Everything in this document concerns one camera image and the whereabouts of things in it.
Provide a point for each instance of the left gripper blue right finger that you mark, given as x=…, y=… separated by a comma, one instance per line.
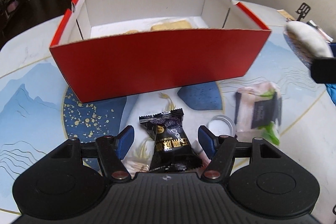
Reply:
x=208, y=141

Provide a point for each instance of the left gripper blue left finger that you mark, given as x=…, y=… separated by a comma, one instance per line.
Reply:
x=123, y=141

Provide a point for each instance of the cotton swab bag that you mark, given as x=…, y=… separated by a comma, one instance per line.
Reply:
x=137, y=161

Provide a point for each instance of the white plush keychain toy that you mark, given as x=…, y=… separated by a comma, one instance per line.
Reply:
x=306, y=42

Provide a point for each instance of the black snack packet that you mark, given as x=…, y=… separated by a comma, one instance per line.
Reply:
x=172, y=149

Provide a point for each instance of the white tissue pack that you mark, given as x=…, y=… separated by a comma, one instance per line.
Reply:
x=258, y=112

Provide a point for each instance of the packaged toast cracker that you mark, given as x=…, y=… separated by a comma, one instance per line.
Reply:
x=167, y=26

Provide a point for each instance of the small red white tube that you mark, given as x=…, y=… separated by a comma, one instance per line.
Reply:
x=201, y=153

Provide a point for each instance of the small round tin lid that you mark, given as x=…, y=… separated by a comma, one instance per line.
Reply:
x=222, y=125

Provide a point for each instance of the blue rubber glove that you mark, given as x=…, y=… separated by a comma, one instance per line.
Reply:
x=331, y=90

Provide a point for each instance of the black phone stand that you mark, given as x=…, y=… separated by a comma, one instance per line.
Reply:
x=302, y=11

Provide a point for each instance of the red cardboard box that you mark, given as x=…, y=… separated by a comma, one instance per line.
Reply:
x=99, y=62

